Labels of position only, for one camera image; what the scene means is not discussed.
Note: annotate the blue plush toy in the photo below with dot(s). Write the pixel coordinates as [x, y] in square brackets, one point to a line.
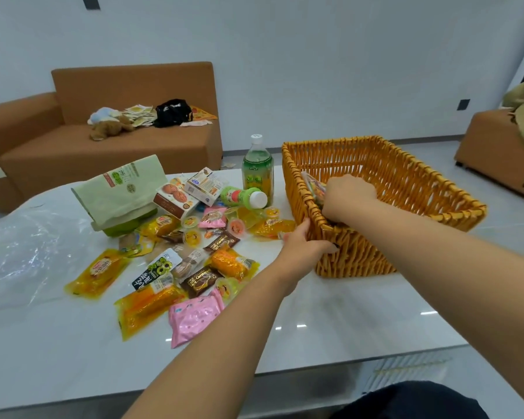
[102, 114]

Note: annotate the clear plastic bag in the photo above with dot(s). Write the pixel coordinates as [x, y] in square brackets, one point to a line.
[30, 253]

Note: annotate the colourful snack packet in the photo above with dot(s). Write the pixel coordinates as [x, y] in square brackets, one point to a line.
[314, 187]

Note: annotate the clear brown snack packet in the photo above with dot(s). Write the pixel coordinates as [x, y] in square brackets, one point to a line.
[190, 262]

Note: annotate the orange corn cob packet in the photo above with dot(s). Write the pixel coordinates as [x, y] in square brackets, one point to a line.
[231, 263]

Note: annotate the small green bottle white cap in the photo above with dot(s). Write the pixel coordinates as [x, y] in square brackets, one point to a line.
[242, 197]

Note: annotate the yellow jelly cup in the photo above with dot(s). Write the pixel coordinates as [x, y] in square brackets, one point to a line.
[191, 222]
[271, 212]
[192, 237]
[228, 287]

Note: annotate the person's left thumb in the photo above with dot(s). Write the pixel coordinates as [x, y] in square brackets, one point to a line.
[298, 232]

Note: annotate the yellow sausage packet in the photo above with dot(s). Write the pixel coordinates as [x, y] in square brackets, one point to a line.
[273, 227]

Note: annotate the light green rice bag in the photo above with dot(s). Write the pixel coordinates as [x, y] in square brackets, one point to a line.
[122, 191]

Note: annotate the large yellow corn packet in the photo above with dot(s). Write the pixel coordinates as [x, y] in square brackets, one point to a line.
[148, 307]

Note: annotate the large pink snack packet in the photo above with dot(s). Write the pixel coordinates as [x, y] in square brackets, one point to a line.
[194, 318]

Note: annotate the small pink snack packet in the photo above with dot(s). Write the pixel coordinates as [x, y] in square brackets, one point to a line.
[212, 218]

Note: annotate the tall green drink bottle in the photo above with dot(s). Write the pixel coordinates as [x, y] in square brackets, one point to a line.
[257, 170]

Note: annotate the white paper slip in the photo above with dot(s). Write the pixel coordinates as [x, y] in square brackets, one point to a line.
[195, 123]

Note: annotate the black cloth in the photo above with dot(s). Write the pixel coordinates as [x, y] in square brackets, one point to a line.
[172, 113]

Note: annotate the white and blue carton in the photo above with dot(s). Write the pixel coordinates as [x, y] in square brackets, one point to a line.
[204, 185]

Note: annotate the yellow green snack packet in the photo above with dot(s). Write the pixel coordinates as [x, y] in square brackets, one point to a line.
[135, 245]

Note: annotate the orange jelly cup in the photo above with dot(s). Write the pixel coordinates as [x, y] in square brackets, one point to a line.
[236, 227]

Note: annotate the person's left hand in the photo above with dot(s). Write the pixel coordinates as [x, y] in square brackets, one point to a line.
[294, 257]

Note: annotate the brown chocolate packet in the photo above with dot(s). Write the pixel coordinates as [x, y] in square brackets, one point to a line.
[221, 242]
[201, 281]

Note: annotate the yellow corn cob packet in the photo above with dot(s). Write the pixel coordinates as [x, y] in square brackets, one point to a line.
[97, 272]

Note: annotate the orange wicker basket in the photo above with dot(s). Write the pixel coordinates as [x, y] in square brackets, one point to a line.
[401, 178]

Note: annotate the person's right forearm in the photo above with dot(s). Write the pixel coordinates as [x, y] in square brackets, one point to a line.
[454, 274]

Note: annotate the person's right fingers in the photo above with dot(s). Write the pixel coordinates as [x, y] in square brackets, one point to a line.
[328, 200]

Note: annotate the brown sofa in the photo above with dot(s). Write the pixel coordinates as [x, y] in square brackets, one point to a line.
[113, 157]

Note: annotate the brown ottoman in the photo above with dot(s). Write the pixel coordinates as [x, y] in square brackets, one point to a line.
[493, 148]

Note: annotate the yellow red label packet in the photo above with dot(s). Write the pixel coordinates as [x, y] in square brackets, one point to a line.
[159, 226]

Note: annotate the brown plush toy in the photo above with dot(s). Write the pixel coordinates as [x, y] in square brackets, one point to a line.
[109, 127]

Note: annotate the black wall socket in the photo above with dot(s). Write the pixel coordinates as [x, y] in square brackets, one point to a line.
[463, 104]

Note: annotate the brown biscuit box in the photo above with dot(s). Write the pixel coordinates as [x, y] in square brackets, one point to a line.
[174, 200]

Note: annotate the black and green packet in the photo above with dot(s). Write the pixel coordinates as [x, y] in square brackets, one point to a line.
[155, 270]

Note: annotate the person's black trousers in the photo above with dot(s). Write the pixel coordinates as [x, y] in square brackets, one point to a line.
[415, 403]

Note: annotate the person's right hand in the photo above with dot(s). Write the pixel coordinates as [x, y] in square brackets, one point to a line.
[351, 196]

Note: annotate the pile of paper packets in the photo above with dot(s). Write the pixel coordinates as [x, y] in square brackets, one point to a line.
[139, 114]

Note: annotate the person's left forearm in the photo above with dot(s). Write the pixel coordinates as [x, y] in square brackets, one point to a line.
[218, 357]

